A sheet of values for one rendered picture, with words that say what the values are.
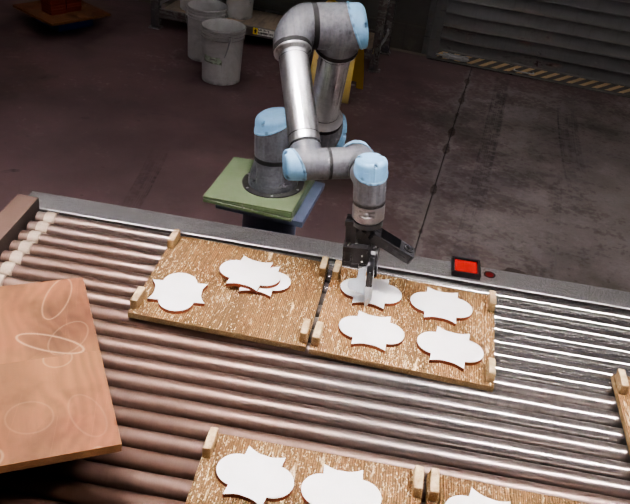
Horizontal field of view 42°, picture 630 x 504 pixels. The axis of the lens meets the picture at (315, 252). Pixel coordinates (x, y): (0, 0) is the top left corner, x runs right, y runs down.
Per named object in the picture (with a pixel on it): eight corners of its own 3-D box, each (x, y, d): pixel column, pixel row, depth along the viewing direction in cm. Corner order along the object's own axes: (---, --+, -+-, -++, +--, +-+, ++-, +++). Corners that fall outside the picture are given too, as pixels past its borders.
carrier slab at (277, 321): (174, 239, 216) (175, 234, 215) (328, 268, 212) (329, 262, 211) (127, 317, 186) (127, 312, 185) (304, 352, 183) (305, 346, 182)
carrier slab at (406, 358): (334, 270, 212) (334, 264, 211) (493, 301, 208) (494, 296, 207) (308, 354, 182) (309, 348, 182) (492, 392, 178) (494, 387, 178)
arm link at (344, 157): (326, 138, 196) (335, 158, 187) (372, 136, 198) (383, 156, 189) (324, 168, 200) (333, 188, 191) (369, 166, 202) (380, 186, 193)
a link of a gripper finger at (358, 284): (346, 303, 198) (350, 265, 197) (370, 306, 197) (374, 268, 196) (344, 304, 195) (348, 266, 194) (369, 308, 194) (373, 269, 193)
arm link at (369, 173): (383, 148, 188) (393, 165, 181) (380, 191, 193) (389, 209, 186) (350, 150, 186) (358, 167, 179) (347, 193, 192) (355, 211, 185)
